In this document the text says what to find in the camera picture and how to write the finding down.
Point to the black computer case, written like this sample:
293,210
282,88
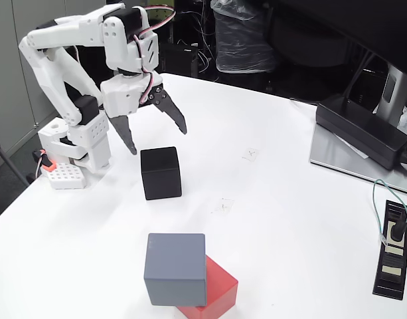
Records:
180,60

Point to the white perforated table clamp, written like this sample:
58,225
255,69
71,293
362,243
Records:
67,176

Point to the plastic-wrapped black bin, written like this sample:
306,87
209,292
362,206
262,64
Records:
243,43

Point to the black power strip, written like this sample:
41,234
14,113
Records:
389,279

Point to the white paper sheet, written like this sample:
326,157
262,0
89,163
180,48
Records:
356,151

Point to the black monitor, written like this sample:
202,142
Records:
372,26

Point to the clear tape with X mark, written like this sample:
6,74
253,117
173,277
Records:
251,154

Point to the grey block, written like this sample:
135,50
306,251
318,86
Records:
175,269

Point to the green circuit board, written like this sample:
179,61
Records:
163,14

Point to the clear tape with scribble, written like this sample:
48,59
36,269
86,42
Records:
224,206

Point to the black power adapter brick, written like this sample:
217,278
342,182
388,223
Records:
356,129

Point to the black power plug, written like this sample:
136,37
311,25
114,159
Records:
396,231

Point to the silver monitor base plate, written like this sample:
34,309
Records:
329,156

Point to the red block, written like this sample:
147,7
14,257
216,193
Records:
223,285

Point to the silver monitor stand neck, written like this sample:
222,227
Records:
394,86

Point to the black block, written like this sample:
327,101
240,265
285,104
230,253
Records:
161,179

